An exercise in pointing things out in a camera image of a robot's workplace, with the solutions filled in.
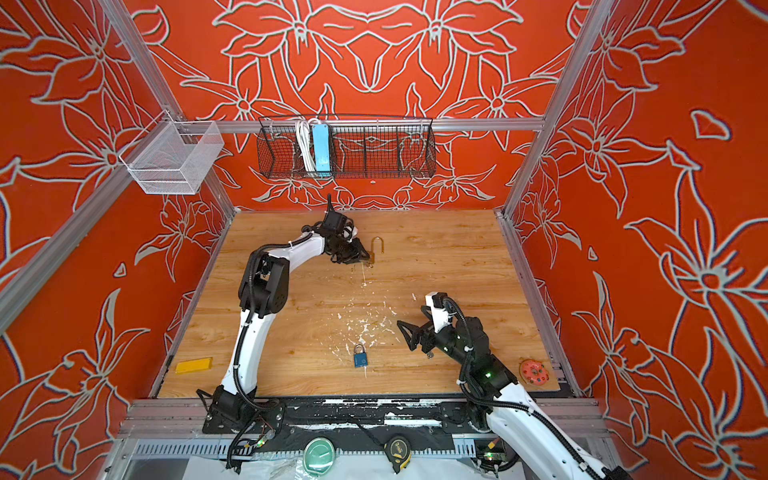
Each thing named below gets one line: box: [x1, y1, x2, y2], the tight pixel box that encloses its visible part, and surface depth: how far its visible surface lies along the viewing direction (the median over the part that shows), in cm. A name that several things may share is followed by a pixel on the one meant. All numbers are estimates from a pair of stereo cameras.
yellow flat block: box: [175, 357, 213, 375], surface depth 83 cm
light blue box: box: [312, 124, 331, 172], surface depth 91 cm
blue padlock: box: [354, 343, 369, 368], surface depth 83 cm
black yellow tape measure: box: [383, 435, 412, 474], surface depth 68 cm
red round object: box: [519, 358, 550, 387], surface depth 80 cm
